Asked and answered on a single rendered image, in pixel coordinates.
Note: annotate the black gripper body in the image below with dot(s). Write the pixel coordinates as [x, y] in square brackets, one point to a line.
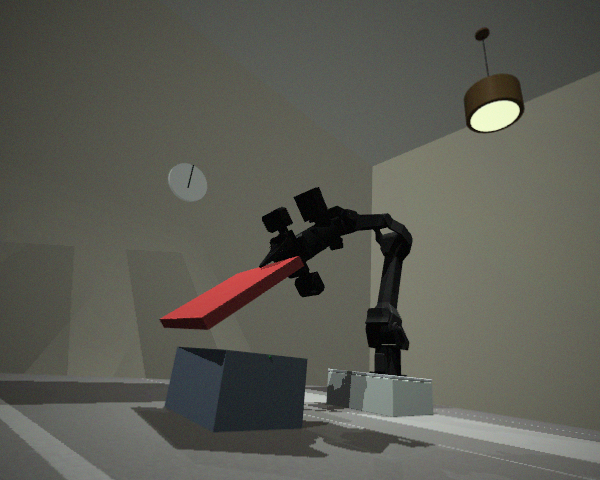
[307, 244]

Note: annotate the red lid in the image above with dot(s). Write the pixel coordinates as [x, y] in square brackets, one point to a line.
[218, 303]

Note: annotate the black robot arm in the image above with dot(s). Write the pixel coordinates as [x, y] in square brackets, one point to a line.
[383, 323]

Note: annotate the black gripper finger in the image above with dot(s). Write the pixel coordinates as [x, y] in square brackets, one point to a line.
[280, 244]
[301, 272]

